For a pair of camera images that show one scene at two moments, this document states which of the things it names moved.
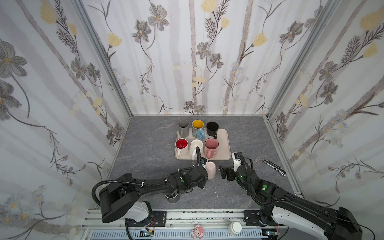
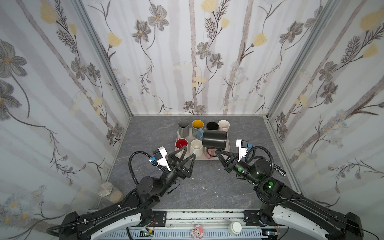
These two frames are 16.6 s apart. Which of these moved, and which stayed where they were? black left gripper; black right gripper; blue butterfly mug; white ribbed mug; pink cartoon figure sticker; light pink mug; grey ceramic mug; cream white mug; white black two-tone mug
Moved: black right gripper; black left gripper; light pink mug
Stayed: cream white mug; pink cartoon figure sticker; white ribbed mug; blue butterfly mug; grey ceramic mug; white black two-tone mug
